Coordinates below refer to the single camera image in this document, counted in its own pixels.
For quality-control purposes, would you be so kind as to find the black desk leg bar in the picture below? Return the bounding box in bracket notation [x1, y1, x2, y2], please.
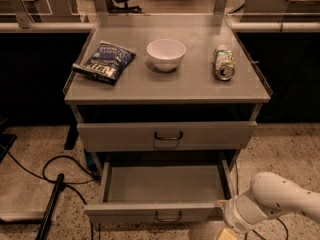
[36, 174, 64, 240]

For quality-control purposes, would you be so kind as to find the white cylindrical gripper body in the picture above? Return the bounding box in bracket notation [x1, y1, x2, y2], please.
[224, 190, 267, 234]

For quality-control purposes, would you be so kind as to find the grey drawer cabinet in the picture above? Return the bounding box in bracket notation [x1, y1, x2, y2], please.
[65, 14, 270, 164]

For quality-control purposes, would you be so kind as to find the blue chip bag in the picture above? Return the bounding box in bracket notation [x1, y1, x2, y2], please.
[72, 41, 136, 85]

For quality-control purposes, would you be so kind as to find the grey top drawer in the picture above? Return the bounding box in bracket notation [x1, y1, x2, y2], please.
[77, 121, 257, 152]

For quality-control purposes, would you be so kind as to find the grey drawer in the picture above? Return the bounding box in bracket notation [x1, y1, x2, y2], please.
[84, 160, 235, 224]
[77, 121, 257, 152]

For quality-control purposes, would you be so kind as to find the white bowl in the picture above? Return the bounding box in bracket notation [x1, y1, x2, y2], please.
[147, 39, 186, 72]

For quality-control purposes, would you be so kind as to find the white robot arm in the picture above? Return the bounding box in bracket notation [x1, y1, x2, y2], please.
[216, 172, 320, 240]

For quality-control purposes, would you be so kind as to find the black floor cable left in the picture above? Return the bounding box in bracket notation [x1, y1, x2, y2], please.
[0, 143, 102, 240]

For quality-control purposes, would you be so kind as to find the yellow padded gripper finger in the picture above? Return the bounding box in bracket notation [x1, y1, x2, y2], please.
[216, 228, 238, 240]

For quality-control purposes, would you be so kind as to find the green soda can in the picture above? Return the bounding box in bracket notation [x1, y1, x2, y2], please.
[214, 45, 235, 81]

